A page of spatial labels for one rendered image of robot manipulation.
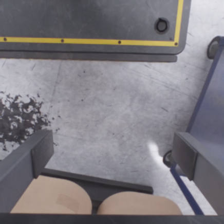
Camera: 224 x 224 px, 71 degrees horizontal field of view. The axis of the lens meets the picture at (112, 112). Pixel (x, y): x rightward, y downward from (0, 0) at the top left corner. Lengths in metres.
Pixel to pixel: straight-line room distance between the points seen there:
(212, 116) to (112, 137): 0.49
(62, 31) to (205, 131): 0.71
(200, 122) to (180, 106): 0.14
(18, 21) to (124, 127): 0.63
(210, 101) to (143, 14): 0.49
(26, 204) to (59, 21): 0.60
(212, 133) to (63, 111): 0.73
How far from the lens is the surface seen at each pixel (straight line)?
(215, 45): 0.87
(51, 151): 0.17
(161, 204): 0.81
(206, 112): 0.82
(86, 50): 0.49
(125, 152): 0.92
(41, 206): 0.68
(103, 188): 0.98
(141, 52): 0.49
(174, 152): 0.17
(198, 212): 0.69
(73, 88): 0.83
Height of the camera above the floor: 0.80
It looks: 75 degrees down
